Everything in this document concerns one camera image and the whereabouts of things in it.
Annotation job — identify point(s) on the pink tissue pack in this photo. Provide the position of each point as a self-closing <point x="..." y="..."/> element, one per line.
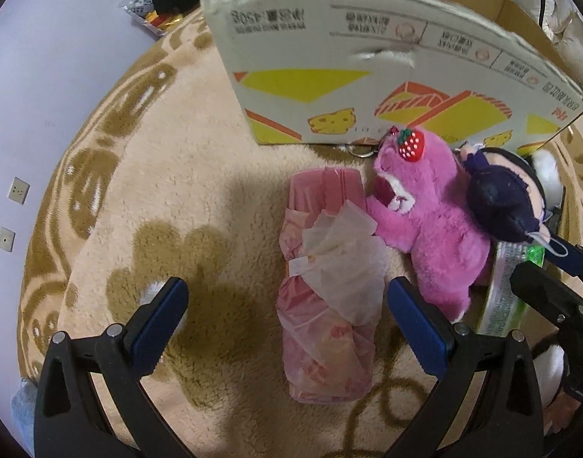
<point x="327" y="291"/>

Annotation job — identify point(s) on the light blue cloth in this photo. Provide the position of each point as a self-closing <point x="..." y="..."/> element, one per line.
<point x="24" y="420"/>

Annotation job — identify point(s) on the white snack packet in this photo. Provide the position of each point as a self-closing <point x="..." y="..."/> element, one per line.
<point x="138" y="4"/>

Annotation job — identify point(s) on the yellow red snack packet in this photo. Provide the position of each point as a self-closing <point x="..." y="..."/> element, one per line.
<point x="163" y="21"/>

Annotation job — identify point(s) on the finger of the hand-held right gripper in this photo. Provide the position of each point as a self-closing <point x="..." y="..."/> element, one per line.
<point x="546" y="291"/>
<point x="574" y="256"/>

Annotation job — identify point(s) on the white wall socket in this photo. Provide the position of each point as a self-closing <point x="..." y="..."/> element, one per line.
<point x="18" y="190"/>
<point x="6" y="238"/>

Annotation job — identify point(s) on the dark-haired plush doll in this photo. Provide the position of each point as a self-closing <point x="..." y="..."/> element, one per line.
<point x="499" y="195"/>

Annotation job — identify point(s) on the white padded jacket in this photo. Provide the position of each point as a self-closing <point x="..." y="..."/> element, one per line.
<point x="570" y="24"/>

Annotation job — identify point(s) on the beige patterned blanket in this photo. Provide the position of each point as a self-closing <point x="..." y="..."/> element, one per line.
<point x="196" y="162"/>

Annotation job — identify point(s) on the brown white plush toy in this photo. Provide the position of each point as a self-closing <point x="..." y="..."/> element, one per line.
<point x="549" y="367"/>

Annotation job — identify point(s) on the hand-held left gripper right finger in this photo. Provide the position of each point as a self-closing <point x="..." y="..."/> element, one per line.
<point x="418" y="329"/>

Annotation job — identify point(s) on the pink plush bear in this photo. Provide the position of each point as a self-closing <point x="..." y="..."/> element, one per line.
<point x="439" y="229"/>

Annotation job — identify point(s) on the printed cardboard box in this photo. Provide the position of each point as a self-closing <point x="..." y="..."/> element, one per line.
<point x="310" y="43"/>

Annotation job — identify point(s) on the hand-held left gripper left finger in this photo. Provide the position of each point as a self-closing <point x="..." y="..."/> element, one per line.
<point x="160" y="324"/>

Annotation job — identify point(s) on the green wipes packet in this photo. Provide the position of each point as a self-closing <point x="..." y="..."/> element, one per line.
<point x="503" y="296"/>

